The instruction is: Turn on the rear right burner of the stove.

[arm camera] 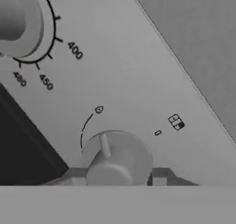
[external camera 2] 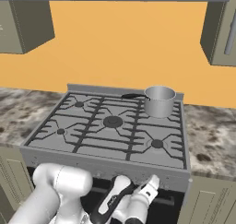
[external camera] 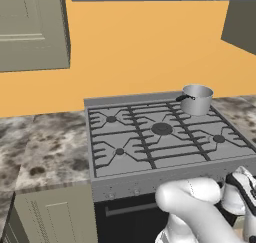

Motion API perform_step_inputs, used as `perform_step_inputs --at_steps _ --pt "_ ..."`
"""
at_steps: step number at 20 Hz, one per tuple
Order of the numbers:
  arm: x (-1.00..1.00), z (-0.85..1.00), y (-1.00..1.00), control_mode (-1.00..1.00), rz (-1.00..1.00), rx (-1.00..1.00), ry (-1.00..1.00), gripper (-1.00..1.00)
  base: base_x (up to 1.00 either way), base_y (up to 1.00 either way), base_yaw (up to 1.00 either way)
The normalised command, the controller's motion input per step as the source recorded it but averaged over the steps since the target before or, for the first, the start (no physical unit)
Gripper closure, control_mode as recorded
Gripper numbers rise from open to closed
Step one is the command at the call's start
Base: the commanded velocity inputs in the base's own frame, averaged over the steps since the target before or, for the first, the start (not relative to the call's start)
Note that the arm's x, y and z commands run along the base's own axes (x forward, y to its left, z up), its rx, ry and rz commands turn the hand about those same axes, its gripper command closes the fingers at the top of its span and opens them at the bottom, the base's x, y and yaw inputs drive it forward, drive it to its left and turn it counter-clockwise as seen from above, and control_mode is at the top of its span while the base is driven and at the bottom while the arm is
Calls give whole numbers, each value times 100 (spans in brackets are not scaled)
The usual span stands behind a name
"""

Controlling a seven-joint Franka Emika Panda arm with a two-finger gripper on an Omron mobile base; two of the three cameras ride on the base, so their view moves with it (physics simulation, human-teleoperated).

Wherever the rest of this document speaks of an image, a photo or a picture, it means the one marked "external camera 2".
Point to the black oven door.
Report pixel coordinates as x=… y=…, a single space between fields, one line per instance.
x=167 y=210

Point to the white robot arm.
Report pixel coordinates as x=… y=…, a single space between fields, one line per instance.
x=58 y=187

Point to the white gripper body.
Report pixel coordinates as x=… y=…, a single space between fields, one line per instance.
x=151 y=182

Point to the grey gas stove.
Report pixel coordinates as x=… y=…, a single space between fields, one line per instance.
x=113 y=135

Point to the beige base cupboard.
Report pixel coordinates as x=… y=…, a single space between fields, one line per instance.
x=209 y=203
x=12 y=178

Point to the small grey stove knob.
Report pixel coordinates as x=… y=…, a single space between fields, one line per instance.
x=98 y=174

